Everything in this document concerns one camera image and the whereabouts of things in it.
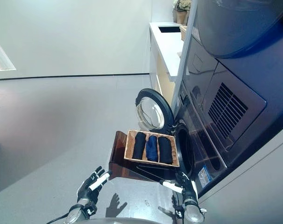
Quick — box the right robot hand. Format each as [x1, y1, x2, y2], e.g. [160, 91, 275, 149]
[159, 171, 198, 203]

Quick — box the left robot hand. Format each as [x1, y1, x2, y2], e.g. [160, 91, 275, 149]
[76, 166, 109, 203]

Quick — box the round washing machine door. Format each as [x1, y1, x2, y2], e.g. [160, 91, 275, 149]
[135, 88, 175, 131]

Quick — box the dark grey washing machine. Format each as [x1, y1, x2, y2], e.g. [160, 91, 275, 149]
[170, 0, 283, 196]

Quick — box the blue energy label sticker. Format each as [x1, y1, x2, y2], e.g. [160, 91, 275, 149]
[198, 166, 213, 186]

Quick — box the dark wooden stool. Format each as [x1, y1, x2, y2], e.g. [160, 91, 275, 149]
[108, 130, 177, 184]

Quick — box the black rolled garment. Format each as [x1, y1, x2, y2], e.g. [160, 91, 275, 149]
[157, 137, 173, 164]
[132, 132, 148, 160]

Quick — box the wicker basket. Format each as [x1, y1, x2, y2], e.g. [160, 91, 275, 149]
[123, 130, 180, 168]

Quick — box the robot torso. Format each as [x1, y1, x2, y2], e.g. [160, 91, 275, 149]
[73, 216, 179, 224]

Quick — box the blue rolled garment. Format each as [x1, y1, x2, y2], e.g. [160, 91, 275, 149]
[145, 135, 158, 162]

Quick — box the white counter cabinet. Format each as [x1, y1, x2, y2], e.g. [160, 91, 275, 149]
[149, 21, 188, 105]

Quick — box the potted plant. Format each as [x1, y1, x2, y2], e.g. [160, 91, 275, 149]
[172, 0, 191, 25]

